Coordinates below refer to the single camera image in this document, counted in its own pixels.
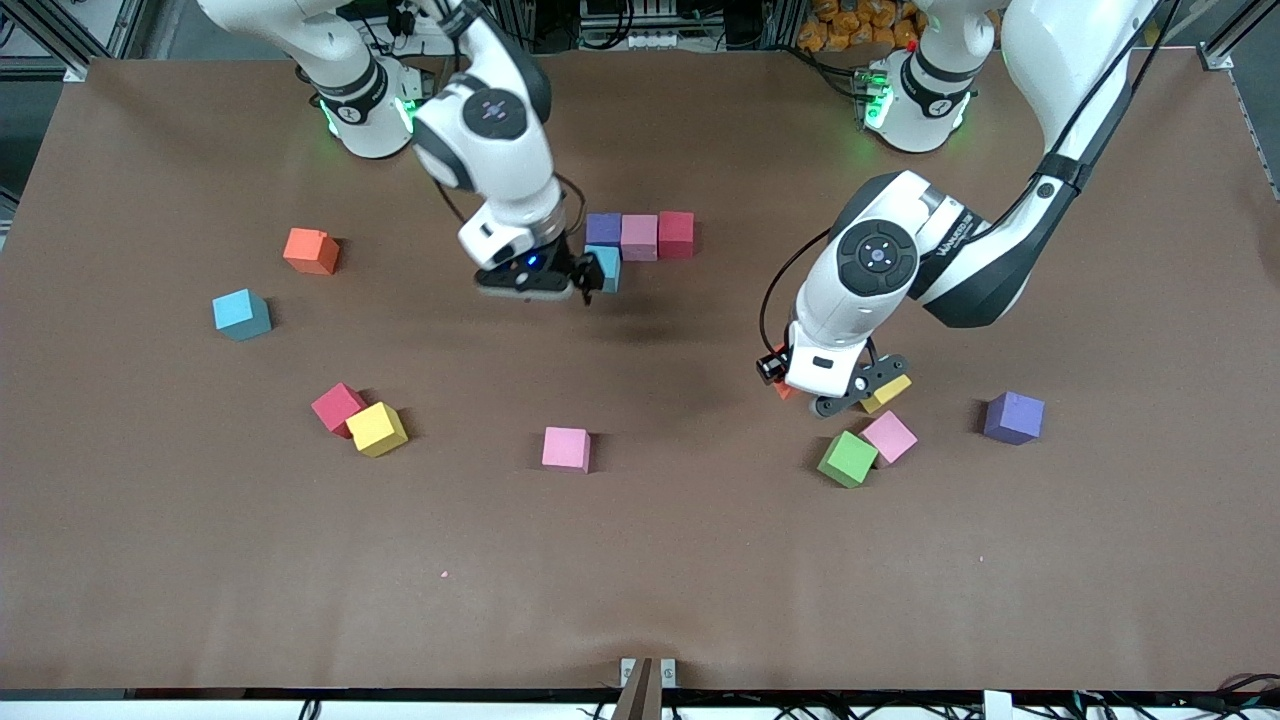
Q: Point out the green foam block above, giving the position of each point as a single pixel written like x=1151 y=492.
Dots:
x=847 y=460

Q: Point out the blue foam block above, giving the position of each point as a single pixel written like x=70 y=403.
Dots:
x=240 y=315
x=608 y=265

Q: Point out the red foam block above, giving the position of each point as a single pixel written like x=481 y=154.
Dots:
x=335 y=408
x=676 y=234

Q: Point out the aluminium frame post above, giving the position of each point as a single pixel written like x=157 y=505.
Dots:
x=1215 y=58
x=75 y=70
x=783 y=22

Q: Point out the small white box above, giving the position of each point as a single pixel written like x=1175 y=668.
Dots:
x=997 y=705

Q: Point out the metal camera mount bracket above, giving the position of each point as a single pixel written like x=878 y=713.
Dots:
x=648 y=690

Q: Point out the yellow foam block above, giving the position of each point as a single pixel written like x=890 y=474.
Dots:
x=376 y=429
x=890 y=393

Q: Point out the mauve pink foam block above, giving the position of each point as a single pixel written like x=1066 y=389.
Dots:
x=640 y=238

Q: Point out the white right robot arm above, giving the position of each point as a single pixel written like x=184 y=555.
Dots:
x=490 y=130

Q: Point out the white power strip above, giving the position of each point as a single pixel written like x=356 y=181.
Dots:
x=415 y=22
x=650 y=40

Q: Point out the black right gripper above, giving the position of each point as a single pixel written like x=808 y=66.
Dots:
x=577 y=268

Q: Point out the paper table cover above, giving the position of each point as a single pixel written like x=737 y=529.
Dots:
x=640 y=560

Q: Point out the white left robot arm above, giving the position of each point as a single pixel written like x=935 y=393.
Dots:
x=880 y=260

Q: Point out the purple foam block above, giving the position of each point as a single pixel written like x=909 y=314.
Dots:
x=603 y=228
x=1013 y=418

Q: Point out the orange foam block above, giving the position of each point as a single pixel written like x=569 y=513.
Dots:
x=785 y=391
x=310 y=252

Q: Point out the bag of orange snacks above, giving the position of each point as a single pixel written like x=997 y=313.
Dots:
x=850 y=25

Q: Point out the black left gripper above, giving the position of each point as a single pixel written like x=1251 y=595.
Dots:
x=765 y=377

